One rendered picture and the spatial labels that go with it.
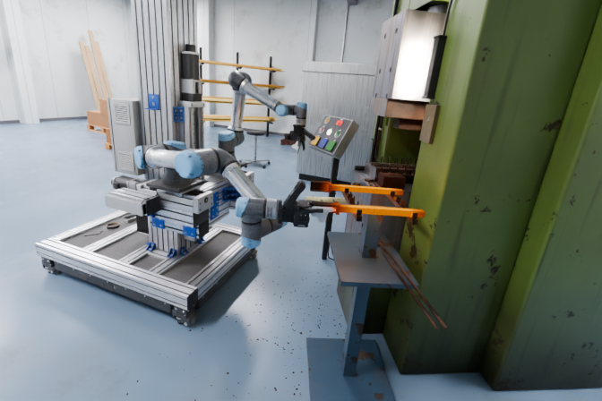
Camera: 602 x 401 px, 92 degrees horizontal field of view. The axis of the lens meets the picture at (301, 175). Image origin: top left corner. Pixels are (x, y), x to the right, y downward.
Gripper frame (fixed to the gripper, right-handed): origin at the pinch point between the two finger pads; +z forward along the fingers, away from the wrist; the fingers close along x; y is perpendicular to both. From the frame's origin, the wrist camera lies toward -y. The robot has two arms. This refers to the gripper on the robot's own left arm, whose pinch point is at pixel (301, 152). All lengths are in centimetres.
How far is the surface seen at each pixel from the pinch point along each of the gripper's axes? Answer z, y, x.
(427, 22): -78, -69, 36
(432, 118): -36, -77, 53
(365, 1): -266, 68, -613
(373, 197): 6, -58, 51
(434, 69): -57, -74, 49
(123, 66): -71, 849, -583
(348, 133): -17.0, -31.6, -7.0
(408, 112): -37, -67, 31
